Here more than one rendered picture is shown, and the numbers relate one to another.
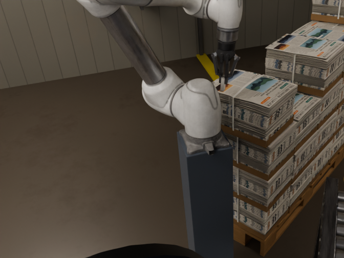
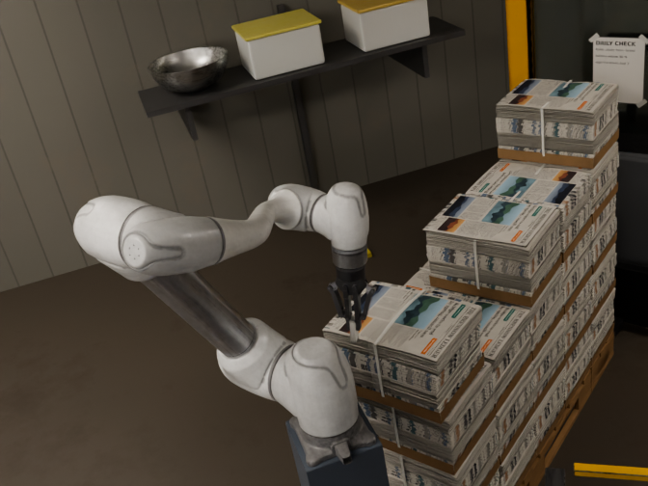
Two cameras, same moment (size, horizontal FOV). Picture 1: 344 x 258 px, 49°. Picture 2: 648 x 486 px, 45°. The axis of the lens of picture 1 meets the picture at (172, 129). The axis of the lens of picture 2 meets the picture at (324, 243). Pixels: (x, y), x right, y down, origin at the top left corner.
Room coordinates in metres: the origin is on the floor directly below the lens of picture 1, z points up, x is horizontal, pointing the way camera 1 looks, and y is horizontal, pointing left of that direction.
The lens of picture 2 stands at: (-0.17, -0.07, 2.41)
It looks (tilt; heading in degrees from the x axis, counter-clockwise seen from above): 29 degrees down; 355
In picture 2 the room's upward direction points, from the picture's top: 11 degrees counter-clockwise
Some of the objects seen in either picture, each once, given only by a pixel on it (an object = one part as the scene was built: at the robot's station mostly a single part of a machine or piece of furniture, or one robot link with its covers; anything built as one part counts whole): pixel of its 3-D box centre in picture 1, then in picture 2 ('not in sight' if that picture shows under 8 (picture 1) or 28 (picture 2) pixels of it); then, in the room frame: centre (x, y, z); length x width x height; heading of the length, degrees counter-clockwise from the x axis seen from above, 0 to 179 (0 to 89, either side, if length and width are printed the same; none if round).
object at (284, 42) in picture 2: not in sight; (279, 43); (4.24, -0.40, 1.23); 0.43 x 0.36 x 0.24; 98
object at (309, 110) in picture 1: (287, 145); (486, 388); (2.02, -0.75, 0.42); 1.17 x 0.39 x 0.83; 134
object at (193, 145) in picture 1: (204, 136); (333, 429); (1.34, -0.13, 1.03); 0.22 x 0.18 x 0.06; 8
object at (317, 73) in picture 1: (303, 64); (494, 248); (2.11, -0.85, 0.95); 0.38 x 0.29 x 0.23; 46
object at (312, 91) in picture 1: (302, 77); (495, 269); (2.11, -0.85, 0.86); 0.38 x 0.29 x 0.04; 46
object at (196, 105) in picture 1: (199, 105); (317, 381); (1.37, -0.12, 1.17); 0.18 x 0.16 x 0.22; 42
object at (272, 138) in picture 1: (266, 126); (439, 380); (1.62, -0.48, 0.86); 0.29 x 0.16 x 0.04; 135
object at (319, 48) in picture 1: (304, 45); (489, 218); (2.12, -0.84, 1.06); 0.37 x 0.29 x 0.01; 46
